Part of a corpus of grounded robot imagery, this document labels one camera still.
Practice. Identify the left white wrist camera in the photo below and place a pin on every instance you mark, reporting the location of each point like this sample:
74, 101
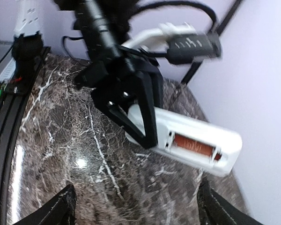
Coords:
179, 45

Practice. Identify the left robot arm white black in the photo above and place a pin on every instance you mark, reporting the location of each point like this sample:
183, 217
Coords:
99, 35

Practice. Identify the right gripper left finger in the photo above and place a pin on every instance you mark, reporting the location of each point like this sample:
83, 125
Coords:
60, 210

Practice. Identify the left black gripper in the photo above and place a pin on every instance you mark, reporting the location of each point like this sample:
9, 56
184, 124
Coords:
111, 95

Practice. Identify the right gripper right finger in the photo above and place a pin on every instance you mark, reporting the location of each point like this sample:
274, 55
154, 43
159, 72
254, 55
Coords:
215, 210

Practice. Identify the white remote control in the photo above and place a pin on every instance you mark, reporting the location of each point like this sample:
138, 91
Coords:
227, 143

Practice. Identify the orange AAA battery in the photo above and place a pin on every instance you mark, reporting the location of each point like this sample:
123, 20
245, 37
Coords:
193, 146

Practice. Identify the black front rail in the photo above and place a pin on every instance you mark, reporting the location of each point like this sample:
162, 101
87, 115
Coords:
11, 112

